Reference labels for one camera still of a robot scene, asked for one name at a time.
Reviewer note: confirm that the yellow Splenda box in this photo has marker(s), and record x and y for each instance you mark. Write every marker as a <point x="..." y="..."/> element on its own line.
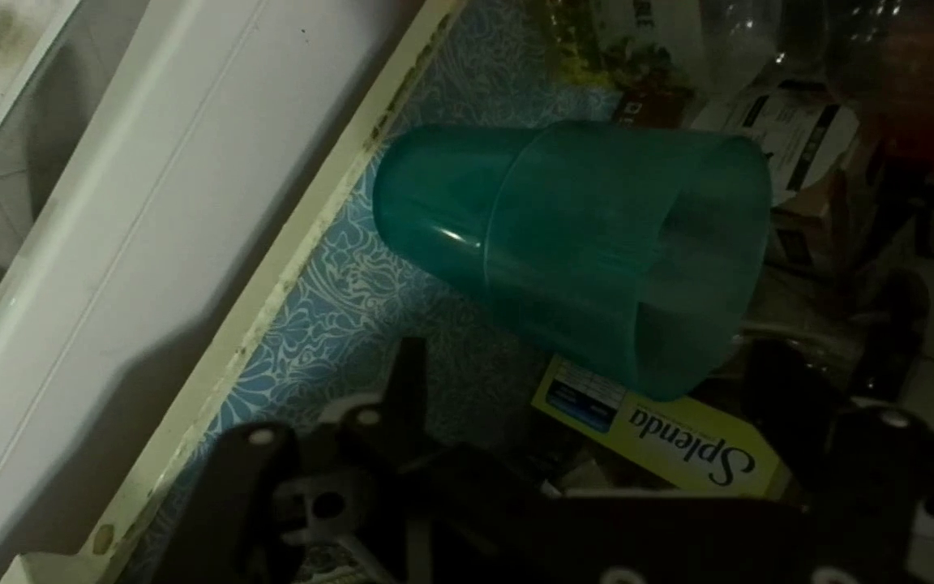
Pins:
<point x="697" y="450"/>

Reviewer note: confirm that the green herb package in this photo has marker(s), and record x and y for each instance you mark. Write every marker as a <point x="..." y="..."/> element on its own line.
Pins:
<point x="619" y="59"/>

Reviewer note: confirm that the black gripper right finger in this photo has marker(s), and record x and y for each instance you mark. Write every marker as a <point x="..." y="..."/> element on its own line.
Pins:
<point x="877" y="482"/>

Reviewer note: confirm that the red bottle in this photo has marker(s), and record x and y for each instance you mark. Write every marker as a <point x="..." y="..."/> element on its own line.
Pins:
<point x="933" y="97"/>

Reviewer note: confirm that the white and black carton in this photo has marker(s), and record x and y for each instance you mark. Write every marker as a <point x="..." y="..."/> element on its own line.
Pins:
<point x="804" y="142"/>

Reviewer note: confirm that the teal blue plastic cup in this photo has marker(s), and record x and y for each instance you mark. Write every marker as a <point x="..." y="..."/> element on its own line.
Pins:
<point x="598" y="237"/>

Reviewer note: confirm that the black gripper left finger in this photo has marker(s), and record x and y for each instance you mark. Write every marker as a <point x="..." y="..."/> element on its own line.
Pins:
<point x="243" y="507"/>

